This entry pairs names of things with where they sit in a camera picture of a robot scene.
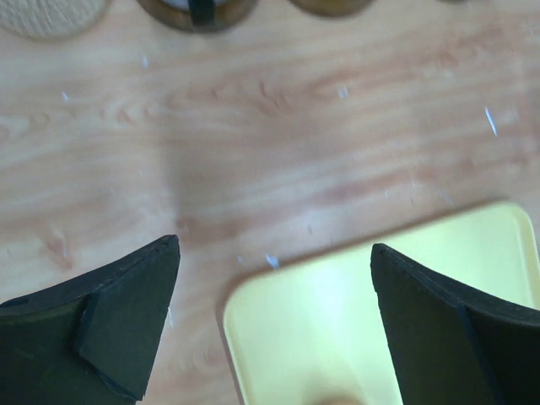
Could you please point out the pink white mug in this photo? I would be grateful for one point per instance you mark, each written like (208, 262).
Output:
(339, 400)

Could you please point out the brown wooden coaster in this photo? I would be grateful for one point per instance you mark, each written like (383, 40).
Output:
(332, 8)
(228, 14)

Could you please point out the grey purple cup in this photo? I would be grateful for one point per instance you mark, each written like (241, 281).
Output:
(193, 13)

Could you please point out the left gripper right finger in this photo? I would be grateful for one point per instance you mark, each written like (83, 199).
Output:
(451, 343)

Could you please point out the woven rattan coaster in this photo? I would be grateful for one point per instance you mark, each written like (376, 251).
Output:
(50, 20)

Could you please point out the yellow plastic tray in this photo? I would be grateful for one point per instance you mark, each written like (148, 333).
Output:
(312, 331)

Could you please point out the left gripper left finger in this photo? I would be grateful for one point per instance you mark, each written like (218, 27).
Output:
(94, 338)

